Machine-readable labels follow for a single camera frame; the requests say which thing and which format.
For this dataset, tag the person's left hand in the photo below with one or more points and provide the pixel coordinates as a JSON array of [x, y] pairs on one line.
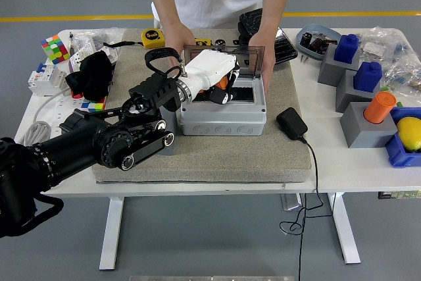
[[268, 54]]

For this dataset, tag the person's right hand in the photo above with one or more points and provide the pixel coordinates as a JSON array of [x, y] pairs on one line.
[[177, 39]]

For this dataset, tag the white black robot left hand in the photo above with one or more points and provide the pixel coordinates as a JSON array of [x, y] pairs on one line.
[[213, 67]]

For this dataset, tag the orange cylindrical battery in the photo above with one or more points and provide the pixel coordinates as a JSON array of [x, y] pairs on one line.
[[380, 108], [224, 83]]

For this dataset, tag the smoky transparent box lid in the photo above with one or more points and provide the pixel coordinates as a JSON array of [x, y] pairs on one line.
[[250, 60]]

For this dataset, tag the grey plastic junction box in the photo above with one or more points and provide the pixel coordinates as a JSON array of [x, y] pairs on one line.
[[223, 119]]

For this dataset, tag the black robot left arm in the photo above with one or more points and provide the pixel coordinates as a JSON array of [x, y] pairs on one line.
[[82, 143]]

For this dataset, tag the person's left forearm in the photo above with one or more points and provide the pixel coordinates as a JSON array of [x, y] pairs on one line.
[[274, 1]]

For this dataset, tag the grey under-table control box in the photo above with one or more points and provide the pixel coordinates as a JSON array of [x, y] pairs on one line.
[[291, 201]]

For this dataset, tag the black cracked glass panel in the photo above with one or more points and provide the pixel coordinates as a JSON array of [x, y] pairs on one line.
[[286, 49]]

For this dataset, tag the square yellow tape measure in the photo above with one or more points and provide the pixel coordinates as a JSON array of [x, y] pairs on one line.
[[153, 38]]

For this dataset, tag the black capacitor cylinder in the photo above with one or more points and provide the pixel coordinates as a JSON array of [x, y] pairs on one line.
[[220, 42]]

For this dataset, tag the round yellow tape measure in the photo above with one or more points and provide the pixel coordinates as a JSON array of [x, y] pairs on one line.
[[204, 42]]

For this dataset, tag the small black capacitor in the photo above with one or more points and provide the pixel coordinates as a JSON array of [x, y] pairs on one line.
[[306, 39]]

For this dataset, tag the blue-grey oval tray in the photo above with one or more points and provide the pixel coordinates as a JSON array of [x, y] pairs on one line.
[[310, 52]]

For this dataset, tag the brown capacitor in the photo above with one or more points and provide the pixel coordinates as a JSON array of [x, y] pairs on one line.
[[318, 46]]

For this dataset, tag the grey square holder block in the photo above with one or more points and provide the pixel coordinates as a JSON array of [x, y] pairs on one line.
[[329, 70], [365, 133], [171, 119], [348, 93]]

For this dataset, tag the black power adapter plug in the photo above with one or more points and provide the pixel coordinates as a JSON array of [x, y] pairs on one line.
[[292, 123]]

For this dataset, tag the clear plastic parts bag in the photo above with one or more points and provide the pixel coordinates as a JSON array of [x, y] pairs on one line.
[[378, 47], [403, 73], [102, 35]]

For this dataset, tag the blue plastic block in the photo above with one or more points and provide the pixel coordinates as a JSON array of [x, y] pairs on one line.
[[347, 49], [368, 77]]

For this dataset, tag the black cloth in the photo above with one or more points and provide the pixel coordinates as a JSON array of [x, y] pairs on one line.
[[90, 77]]

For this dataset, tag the grey-brown mat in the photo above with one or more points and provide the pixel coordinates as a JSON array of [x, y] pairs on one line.
[[230, 162]]

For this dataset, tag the small colourful puzzle cube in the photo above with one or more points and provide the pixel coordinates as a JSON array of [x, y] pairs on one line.
[[93, 106]]

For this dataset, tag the small red object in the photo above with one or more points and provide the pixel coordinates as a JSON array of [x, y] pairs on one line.
[[77, 95]]

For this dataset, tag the green plastic piece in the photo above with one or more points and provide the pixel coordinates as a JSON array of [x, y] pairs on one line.
[[385, 89]]

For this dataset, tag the large colourful puzzle cube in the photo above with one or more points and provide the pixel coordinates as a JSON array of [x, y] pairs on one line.
[[55, 49]]

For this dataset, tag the white power strip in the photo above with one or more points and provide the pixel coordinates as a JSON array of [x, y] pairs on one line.
[[67, 111]]

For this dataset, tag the white circuit breaker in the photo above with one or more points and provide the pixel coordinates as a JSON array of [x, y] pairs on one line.
[[42, 80]]

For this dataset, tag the yellow lemon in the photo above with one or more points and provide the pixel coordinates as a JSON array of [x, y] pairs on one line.
[[411, 134]]

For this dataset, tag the blue plastic bin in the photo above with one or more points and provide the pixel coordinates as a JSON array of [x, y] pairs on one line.
[[399, 156]]

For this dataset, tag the white table leg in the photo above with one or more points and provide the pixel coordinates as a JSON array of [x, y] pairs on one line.
[[345, 228], [112, 228]]

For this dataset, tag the table height control panel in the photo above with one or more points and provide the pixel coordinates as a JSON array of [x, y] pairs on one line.
[[399, 194]]

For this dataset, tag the black plastic bracket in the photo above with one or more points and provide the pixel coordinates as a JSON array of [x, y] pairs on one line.
[[242, 35]]

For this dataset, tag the white wall socket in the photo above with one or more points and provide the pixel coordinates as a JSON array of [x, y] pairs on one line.
[[79, 59]]

